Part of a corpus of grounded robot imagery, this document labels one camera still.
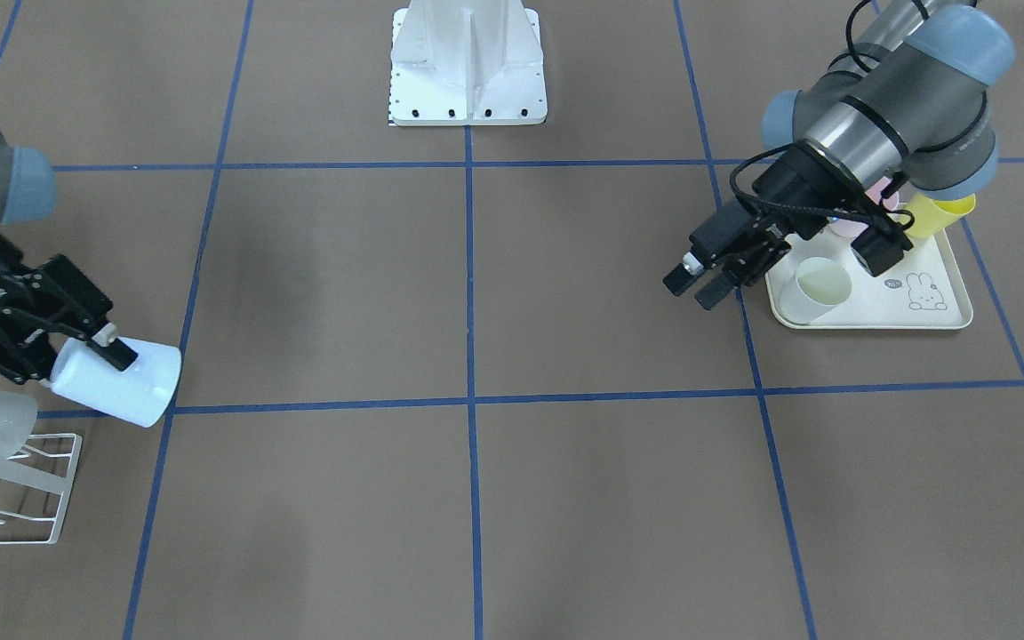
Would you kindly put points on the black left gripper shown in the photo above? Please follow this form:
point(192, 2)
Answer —
point(785, 189)

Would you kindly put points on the light blue plastic cup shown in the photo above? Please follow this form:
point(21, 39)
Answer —
point(139, 394)

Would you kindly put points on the cream plastic cup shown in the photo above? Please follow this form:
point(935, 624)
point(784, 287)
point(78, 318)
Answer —
point(817, 286)

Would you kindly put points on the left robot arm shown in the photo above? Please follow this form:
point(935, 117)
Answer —
point(906, 101)

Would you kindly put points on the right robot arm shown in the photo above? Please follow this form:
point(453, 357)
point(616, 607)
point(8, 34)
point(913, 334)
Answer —
point(27, 193)

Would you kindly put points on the pink plastic cup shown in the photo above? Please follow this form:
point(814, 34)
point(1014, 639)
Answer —
point(850, 230)

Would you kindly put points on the yellow plastic cup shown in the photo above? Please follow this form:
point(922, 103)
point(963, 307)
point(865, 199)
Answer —
point(924, 216)

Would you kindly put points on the cream plastic tray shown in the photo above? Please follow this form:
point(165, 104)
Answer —
point(924, 292)

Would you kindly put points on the white wire cup rack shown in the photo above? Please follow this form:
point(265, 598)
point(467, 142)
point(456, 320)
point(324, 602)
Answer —
point(35, 487)

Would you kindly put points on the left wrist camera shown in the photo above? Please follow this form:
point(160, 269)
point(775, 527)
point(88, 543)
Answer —
point(877, 247)

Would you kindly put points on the white camera pillar base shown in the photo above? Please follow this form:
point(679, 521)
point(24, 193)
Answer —
point(466, 63)

